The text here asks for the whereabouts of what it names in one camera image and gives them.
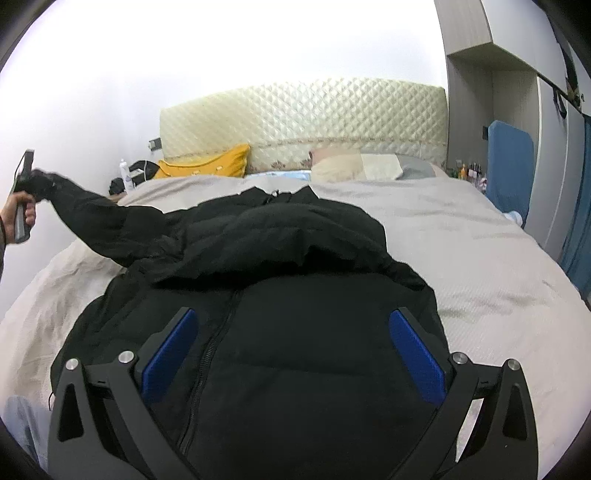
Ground group of small bottles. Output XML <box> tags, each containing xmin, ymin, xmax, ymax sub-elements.
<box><xmin>450</xmin><ymin>160</ymin><xmax>488</xmax><ymax>191</ymax></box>

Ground cream quilted headboard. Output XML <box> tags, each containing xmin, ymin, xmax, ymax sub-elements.
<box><xmin>159</xmin><ymin>78</ymin><xmax>448</xmax><ymax>175</ymax></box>

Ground person's left hand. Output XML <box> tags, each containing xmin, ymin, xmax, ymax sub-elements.
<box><xmin>1</xmin><ymin>192</ymin><xmax>37</xmax><ymax>241</ymax></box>

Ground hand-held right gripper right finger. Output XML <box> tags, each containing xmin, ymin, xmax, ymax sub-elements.
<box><xmin>389</xmin><ymin>308</ymin><xmax>539</xmax><ymax>480</ymax></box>

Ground blue folded mat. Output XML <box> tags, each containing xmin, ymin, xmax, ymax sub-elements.
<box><xmin>486</xmin><ymin>120</ymin><xmax>534</xmax><ymax>217</ymax></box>

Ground beige and grey pillow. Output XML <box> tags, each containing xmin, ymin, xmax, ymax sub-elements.
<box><xmin>308</xmin><ymin>148</ymin><xmax>446</xmax><ymax>184</ymax></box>

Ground light blue patterned pillow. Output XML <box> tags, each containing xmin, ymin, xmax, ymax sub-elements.
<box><xmin>245</xmin><ymin>169</ymin><xmax>314</xmax><ymax>184</ymax></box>

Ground bed with grey sheet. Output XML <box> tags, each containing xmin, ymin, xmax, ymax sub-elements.
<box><xmin>0</xmin><ymin>172</ymin><xmax>591</xmax><ymax>476</ymax></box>

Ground grey wardrobe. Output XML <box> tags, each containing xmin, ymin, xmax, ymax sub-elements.
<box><xmin>434</xmin><ymin>0</ymin><xmax>591</xmax><ymax>259</ymax></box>

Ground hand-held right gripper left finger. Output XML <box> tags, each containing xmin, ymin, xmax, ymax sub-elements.
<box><xmin>47</xmin><ymin>307</ymin><xmax>200</xmax><ymax>480</ymax></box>

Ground blue hanging cloth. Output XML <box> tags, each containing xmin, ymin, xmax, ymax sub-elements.
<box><xmin>556</xmin><ymin>115</ymin><xmax>591</xmax><ymax>305</ymax></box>

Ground black bag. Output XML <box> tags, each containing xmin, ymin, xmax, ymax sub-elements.
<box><xmin>109</xmin><ymin>160</ymin><xmax>161</xmax><ymax>195</ymax></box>

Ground black puffer jacket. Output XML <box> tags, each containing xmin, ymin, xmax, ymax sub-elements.
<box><xmin>28</xmin><ymin>169</ymin><xmax>451</xmax><ymax>480</ymax></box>

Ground person's left forearm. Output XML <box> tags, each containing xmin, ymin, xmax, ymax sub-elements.
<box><xmin>0</xmin><ymin>217</ymin><xmax>8</xmax><ymax>296</ymax></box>

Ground yellow pillow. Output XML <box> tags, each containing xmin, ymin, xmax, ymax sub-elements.
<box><xmin>152</xmin><ymin>144</ymin><xmax>251</xmax><ymax>181</ymax></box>

